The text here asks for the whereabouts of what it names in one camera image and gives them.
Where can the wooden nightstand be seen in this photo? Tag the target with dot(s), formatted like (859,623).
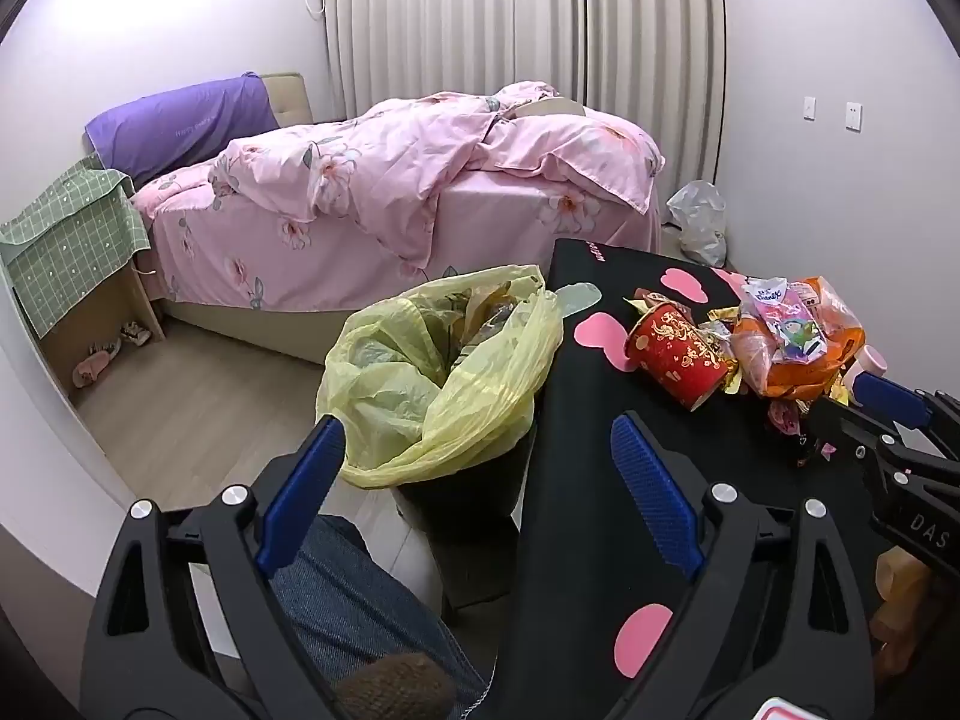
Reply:
(97,315)

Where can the beige headboard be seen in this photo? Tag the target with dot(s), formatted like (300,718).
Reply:
(289,97)

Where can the pink candy wrapper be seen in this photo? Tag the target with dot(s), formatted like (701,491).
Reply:
(784,418)

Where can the small patterned shoe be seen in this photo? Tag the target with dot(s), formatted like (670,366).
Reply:
(135,334)

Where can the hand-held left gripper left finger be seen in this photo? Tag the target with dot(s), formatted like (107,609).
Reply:
(300,499)

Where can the black trash bin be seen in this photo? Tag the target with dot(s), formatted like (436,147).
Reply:
(469,499)

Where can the beige pleated curtains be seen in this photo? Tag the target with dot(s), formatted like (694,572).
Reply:
(465,22)

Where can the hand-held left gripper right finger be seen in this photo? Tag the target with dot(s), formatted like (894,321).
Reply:
(652,495)

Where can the pink plastic cup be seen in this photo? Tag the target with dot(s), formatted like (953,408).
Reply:
(870,364)

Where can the pink floral duvet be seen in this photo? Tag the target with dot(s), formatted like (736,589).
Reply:
(390,165)

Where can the gold candy wrapper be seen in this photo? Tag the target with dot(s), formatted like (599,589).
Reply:
(718,324)

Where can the red paper cup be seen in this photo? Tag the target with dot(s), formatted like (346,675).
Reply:
(675,360)

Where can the clear plastic film piece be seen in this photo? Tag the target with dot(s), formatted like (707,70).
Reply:
(577,300)

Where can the cartoon printed snack packet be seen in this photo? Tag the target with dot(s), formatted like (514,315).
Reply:
(787,330)

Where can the white plastic bag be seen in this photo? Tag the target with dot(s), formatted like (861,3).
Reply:
(701,221)

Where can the white wall switch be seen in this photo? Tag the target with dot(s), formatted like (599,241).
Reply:
(854,115)
(809,108)

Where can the purple pillow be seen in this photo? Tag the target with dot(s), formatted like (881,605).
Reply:
(172,127)

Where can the crumpled clear plastic wrapper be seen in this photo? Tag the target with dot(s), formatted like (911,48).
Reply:
(491,322)

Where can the pink slipper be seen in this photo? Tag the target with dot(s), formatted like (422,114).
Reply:
(94,364)

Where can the yellow plastic bin bag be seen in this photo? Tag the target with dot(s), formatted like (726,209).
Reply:
(465,409)

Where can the person's right hand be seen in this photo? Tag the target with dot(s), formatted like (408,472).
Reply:
(900,585)

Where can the cardboard box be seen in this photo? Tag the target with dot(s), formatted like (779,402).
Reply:
(551,109)

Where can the black desk mat pink hearts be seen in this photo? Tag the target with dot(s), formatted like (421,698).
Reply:
(585,405)

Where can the orange snack packet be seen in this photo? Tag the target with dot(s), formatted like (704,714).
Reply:
(757,373)

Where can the brown fuzzy item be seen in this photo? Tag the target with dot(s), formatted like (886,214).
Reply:
(394,686)

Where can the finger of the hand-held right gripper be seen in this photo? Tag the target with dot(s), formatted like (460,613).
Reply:
(892,397)
(840,426)

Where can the person's jeans leg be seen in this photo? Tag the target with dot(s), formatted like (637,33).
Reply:
(360,600)

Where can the green checked cloth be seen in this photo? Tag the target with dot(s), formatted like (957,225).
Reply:
(67,240)

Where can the bed with pink sheet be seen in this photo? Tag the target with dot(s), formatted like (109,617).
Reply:
(300,270)

